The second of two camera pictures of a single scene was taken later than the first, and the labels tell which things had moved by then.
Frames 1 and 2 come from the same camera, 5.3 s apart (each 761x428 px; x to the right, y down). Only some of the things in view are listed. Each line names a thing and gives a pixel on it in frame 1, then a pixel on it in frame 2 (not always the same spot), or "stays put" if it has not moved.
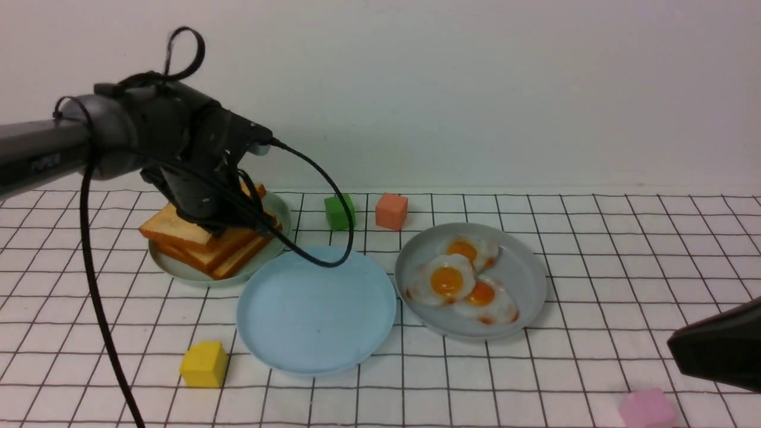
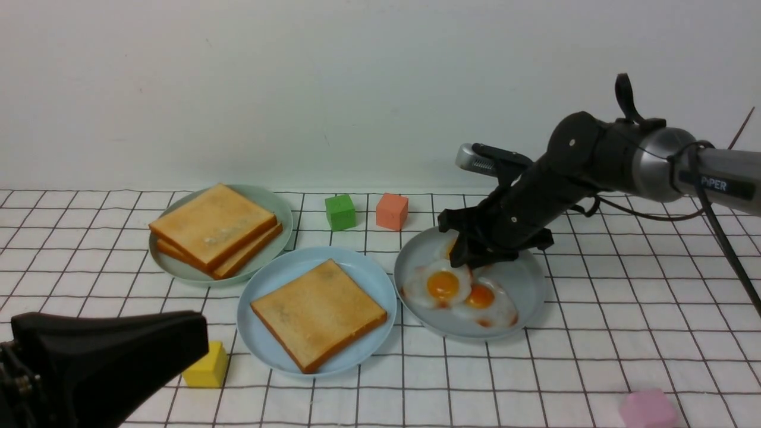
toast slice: x=170 y=225 to x=318 y=314
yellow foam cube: x=203 y=365 stays put
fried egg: x=488 y=302 stays put
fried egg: x=447 y=279 stays put
